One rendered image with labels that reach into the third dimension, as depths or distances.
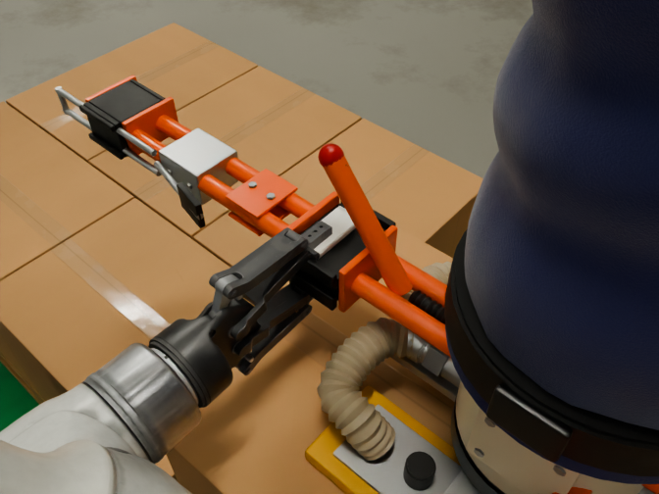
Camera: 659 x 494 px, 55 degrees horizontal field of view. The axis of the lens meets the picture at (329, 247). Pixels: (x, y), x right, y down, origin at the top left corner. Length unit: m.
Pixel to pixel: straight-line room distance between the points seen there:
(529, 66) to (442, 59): 2.79
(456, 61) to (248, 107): 1.52
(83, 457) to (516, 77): 0.30
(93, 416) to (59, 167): 1.24
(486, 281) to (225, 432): 0.37
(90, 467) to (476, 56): 2.93
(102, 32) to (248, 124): 1.84
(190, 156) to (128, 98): 0.14
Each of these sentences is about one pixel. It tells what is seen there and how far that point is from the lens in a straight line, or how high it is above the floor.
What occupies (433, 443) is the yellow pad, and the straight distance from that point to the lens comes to 0.65.
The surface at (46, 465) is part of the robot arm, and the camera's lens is 0.37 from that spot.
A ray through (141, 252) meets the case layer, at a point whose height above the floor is 0.54.
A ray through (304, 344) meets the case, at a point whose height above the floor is 0.95.
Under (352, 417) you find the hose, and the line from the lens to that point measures 0.60.
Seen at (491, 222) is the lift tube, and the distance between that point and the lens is 0.38.
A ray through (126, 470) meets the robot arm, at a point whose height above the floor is 1.21.
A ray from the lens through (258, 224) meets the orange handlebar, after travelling 0.67.
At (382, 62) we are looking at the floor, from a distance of 3.06.
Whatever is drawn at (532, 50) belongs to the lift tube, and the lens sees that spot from 0.33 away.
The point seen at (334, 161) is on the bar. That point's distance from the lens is 0.56.
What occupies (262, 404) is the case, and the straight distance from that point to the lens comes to 0.69.
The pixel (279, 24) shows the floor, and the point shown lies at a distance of 3.36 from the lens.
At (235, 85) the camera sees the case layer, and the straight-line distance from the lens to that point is 1.89.
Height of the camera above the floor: 1.55
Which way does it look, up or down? 47 degrees down
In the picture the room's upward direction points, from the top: straight up
